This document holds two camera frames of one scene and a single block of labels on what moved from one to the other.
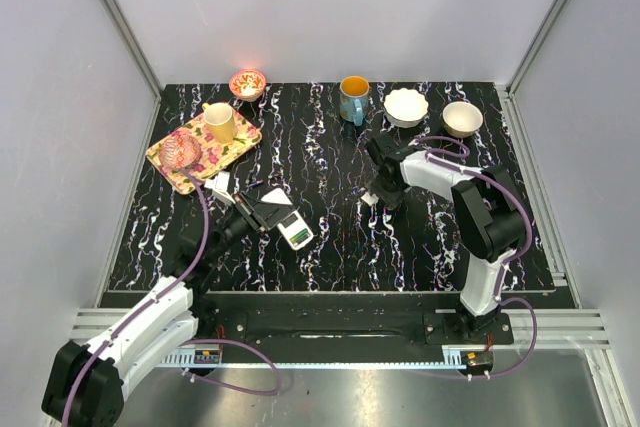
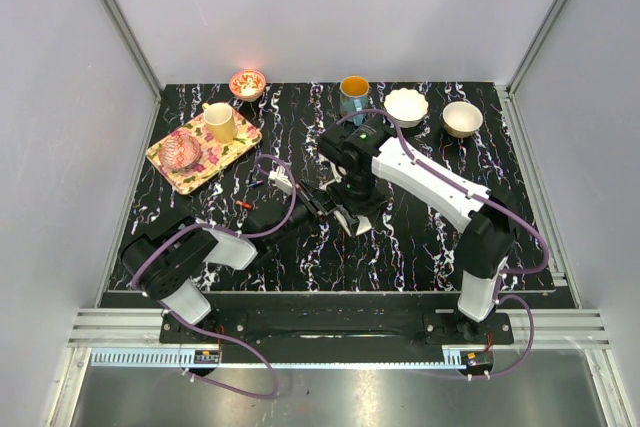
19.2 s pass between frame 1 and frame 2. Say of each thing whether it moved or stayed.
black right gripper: moved
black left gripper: moved
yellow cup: stayed
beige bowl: stayed
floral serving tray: stayed
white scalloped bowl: stayed
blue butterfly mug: stayed
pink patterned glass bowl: stayed
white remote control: moved
